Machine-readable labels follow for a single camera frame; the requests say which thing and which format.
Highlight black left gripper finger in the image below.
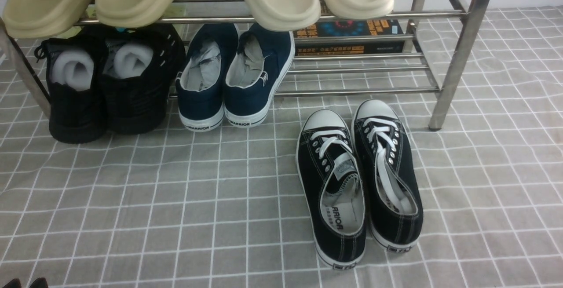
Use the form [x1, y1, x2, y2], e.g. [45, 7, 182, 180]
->
[2, 278, 22, 288]

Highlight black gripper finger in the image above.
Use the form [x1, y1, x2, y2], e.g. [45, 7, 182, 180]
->
[29, 277, 49, 288]

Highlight navy canvas shoe right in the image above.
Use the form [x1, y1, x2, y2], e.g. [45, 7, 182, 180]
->
[223, 23, 296, 128]

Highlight dark book on rack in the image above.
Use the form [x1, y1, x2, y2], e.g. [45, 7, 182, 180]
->
[293, 19, 406, 56]

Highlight grey checkered floor cloth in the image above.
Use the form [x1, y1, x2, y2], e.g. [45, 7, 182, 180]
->
[0, 6, 563, 288]

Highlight black mesh sneaker left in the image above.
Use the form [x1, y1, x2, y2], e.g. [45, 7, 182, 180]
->
[34, 34, 109, 144]

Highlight black mesh sneaker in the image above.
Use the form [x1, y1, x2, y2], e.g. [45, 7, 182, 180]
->
[34, 34, 109, 144]
[92, 24, 185, 135]

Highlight black mesh sneaker right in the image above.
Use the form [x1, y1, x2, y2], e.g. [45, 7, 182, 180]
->
[92, 24, 185, 135]

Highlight beige slipper far left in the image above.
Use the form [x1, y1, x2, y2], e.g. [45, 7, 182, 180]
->
[2, 0, 93, 38]

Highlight black laced canvas sneaker left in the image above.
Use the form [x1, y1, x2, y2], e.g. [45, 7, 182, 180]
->
[296, 109, 367, 270]

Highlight black laced canvas sneaker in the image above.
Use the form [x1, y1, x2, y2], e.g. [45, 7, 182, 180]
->
[296, 109, 367, 270]
[351, 99, 424, 253]

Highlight black laced canvas sneaker right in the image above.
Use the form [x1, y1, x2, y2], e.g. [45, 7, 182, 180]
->
[351, 99, 424, 253]

